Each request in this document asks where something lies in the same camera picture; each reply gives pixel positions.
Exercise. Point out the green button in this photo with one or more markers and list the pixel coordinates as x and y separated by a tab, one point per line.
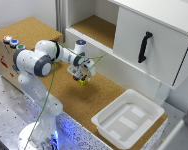
20	47

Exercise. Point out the red button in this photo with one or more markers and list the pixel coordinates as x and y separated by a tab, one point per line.
7	38

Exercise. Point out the blue button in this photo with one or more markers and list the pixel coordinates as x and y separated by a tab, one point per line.
14	42

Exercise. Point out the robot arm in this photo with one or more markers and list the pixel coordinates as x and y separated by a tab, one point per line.
34	63

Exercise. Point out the yellow block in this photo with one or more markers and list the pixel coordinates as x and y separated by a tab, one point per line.
82	81

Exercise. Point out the white sliding door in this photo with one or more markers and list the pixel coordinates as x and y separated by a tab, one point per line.
154	43

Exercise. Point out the white plastic box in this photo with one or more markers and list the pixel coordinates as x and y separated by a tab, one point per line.
127	118

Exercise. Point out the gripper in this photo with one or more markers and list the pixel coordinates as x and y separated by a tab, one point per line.
77	70

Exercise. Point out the wooden drawer box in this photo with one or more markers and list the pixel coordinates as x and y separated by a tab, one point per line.
24	31

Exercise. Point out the white cabinet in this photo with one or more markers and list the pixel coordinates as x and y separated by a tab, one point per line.
104	40

